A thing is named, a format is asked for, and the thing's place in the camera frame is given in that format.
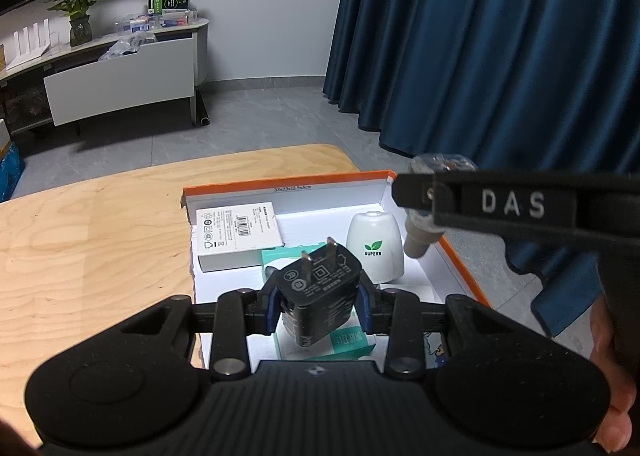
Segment orange-rimmed white cardboard box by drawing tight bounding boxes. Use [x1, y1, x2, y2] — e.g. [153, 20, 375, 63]
[181, 170, 493, 372]

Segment clear plastic bag with items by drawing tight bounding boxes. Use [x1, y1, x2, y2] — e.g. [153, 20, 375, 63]
[97, 33, 156, 62]

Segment clear refill bottle white cap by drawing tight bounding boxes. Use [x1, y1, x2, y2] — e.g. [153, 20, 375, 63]
[402, 153, 478, 259]

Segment white tv cabinet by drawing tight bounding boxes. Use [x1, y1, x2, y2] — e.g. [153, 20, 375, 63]
[0, 18, 211, 137]

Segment person's right hand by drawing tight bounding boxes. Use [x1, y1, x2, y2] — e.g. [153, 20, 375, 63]
[590, 293, 640, 454]

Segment white charger box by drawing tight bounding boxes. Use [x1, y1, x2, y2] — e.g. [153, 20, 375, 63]
[195, 201, 286, 273]

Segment teal cartoon bandage box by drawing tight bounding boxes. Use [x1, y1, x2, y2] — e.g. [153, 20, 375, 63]
[260, 243, 378, 361]

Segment black plug adapter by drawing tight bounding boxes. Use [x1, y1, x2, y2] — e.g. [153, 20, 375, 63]
[276, 236, 363, 349]

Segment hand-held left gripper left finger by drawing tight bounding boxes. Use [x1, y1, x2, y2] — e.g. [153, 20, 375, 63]
[120, 281, 281, 380]

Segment blue bag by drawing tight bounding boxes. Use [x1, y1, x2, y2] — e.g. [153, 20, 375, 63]
[0, 141, 26, 204]

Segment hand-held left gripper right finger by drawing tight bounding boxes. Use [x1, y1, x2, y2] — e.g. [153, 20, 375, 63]
[357, 276, 495, 381]

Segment blue curtain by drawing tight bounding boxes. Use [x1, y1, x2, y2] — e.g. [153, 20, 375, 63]
[322, 0, 640, 352]

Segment green plant in dark vase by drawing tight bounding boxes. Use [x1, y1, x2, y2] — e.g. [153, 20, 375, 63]
[45, 0, 121, 48]

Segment blue tissue packet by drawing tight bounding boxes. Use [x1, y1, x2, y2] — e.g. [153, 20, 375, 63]
[425, 333, 448, 369]

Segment white router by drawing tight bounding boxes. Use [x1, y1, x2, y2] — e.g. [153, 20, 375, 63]
[10, 18, 53, 68]

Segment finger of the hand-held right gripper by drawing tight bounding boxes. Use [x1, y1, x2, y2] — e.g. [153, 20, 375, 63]
[391, 171, 466, 229]

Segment pile of small boxes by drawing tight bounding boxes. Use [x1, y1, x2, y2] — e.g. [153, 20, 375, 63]
[115, 8, 198, 34]

